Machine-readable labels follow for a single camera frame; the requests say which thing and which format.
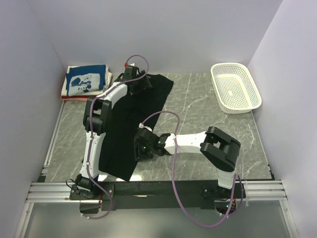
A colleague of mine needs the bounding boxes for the aluminium front frame rail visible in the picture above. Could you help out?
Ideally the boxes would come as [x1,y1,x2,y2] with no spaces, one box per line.
[25,180,287,203]

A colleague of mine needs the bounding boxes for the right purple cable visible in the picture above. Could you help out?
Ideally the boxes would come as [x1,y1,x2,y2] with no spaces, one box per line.
[141,111,242,229]

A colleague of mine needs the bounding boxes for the blue cartoon print folded shirt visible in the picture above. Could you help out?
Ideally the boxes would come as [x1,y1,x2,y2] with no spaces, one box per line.
[66,64,107,97]

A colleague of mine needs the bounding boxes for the purple cable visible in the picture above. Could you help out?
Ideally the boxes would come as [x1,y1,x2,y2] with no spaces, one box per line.
[79,54,150,221]
[141,111,242,229]

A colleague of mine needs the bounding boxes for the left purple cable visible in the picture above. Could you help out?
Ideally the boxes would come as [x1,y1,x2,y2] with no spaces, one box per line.
[79,54,150,221]

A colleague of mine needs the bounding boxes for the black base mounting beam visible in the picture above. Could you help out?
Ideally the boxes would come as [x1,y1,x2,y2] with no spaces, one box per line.
[69,180,231,211]

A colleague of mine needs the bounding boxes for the aluminium table edge rail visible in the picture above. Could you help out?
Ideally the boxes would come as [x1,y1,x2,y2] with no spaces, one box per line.
[38,101,65,182]

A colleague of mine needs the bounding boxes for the black t shirt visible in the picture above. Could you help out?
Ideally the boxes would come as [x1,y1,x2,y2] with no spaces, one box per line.
[99,74,174,181]

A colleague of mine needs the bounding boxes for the white perforated plastic basket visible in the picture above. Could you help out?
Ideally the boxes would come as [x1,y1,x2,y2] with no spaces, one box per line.
[211,62,262,114]

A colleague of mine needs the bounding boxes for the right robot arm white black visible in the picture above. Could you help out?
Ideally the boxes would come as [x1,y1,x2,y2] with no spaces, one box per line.
[134,126,241,198]

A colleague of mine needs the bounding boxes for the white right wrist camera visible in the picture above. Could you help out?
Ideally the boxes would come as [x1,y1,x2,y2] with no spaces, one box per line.
[138,123,153,132]

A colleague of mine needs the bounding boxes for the red folded shirt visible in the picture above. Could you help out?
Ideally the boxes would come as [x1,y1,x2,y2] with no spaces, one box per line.
[61,95,96,102]

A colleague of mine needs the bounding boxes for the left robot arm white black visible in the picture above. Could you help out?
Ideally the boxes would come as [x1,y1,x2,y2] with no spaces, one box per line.
[75,64,152,199]

